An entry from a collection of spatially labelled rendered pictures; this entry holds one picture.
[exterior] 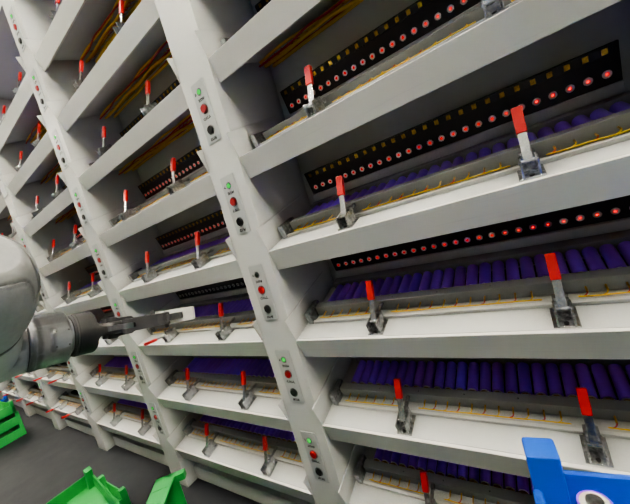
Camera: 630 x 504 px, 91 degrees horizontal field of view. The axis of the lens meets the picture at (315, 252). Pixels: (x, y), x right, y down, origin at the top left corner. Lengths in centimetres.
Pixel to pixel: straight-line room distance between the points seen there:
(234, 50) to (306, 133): 22
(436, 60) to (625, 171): 25
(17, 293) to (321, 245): 41
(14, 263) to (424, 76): 55
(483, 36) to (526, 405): 53
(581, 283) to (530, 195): 16
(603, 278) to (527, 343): 13
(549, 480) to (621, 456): 33
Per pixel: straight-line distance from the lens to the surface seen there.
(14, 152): 204
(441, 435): 65
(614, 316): 53
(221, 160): 69
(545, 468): 30
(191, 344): 96
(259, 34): 65
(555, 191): 47
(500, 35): 49
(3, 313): 50
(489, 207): 47
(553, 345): 52
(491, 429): 65
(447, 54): 49
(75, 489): 152
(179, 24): 80
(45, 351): 66
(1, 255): 49
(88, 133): 135
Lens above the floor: 75
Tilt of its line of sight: 5 degrees down
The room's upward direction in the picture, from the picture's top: 17 degrees counter-clockwise
